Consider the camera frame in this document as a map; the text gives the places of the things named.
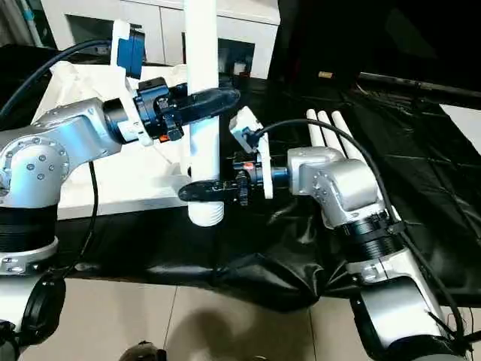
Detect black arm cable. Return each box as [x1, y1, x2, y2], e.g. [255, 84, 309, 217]
[257, 118, 467, 341]
[0, 40, 114, 281]

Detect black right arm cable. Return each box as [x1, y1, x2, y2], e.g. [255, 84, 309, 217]
[257, 118, 467, 341]

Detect white plastic table leg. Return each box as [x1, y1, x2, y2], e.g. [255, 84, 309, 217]
[306, 108, 328, 150]
[331, 111, 362, 161]
[181, 0, 225, 228]
[318, 110, 343, 150]

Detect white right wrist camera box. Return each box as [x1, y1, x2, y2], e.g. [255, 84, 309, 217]
[228, 106, 270, 154]

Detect white plastic table top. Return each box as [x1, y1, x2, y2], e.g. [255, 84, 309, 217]
[32, 62, 193, 220]

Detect black metal rod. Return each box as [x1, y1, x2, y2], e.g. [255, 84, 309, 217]
[358, 71, 481, 98]

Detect black work mat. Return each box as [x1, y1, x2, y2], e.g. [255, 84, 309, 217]
[0, 44, 481, 313]

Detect white cabinet with glass doors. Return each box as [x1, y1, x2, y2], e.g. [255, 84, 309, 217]
[22, 0, 281, 80]

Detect white flat board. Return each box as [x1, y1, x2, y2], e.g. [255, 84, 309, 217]
[438, 104, 481, 147]

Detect black case with yellow label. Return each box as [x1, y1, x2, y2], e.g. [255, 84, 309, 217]
[267, 0, 362, 82]

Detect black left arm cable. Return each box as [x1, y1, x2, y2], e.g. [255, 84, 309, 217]
[0, 40, 114, 281]

